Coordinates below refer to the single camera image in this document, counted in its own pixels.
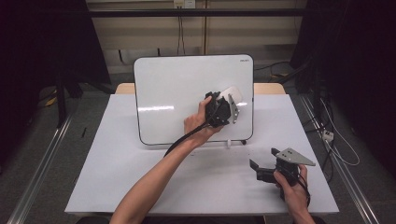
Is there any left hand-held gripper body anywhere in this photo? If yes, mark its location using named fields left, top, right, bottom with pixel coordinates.
left=204, top=91, right=241, bottom=129

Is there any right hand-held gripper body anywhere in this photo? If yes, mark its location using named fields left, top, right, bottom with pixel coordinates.
left=256, top=147, right=317, bottom=188

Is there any white whiteboard eraser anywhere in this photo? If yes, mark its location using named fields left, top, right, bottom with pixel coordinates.
left=217, top=86, right=244, bottom=105

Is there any white whiteboard with dark rim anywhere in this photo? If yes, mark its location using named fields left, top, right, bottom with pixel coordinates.
left=133, top=54, right=255, bottom=147

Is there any person's left hand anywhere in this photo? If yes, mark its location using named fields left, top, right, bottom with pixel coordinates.
left=183, top=95, right=224, bottom=147

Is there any person's right hand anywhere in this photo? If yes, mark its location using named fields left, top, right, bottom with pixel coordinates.
left=273, top=164, right=311, bottom=213

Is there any white plastic whiteboard stand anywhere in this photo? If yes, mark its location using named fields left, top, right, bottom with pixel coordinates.
left=202, top=138, right=245, bottom=149

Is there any white power strip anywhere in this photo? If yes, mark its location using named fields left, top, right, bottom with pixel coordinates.
left=321, top=129, right=335, bottom=143

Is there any light wooden table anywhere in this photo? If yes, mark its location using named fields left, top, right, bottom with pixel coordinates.
left=115, top=82, right=287, bottom=96

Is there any black curtain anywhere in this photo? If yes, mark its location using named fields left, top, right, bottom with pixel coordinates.
left=290, top=0, right=396, bottom=176
left=0, top=0, right=112, bottom=164

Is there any black metal stand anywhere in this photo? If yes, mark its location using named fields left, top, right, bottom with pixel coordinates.
left=55, top=70, right=84, bottom=129

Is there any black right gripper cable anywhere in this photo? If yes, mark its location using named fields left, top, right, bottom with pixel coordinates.
left=296, top=173, right=312, bottom=209

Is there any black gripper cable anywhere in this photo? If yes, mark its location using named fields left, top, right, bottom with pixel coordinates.
left=296, top=173, right=312, bottom=209
left=163, top=121, right=213, bottom=159

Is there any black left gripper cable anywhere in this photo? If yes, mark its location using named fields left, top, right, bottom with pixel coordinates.
left=163, top=121, right=213, bottom=159

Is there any metal floor rail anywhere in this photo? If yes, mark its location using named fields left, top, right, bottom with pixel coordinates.
left=299, top=93, right=381, bottom=224
left=7, top=114, right=75, bottom=224

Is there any white cable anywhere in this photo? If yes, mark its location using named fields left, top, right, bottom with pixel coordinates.
left=319, top=98, right=361, bottom=167

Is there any black floor cable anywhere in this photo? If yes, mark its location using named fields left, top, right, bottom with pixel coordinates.
left=253, top=61, right=291, bottom=72

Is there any black hanging cable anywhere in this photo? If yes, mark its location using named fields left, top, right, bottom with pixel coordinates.
left=177, top=7, right=186, bottom=56

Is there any white wall outlet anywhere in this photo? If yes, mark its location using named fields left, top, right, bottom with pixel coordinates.
left=173, top=0, right=197, bottom=9

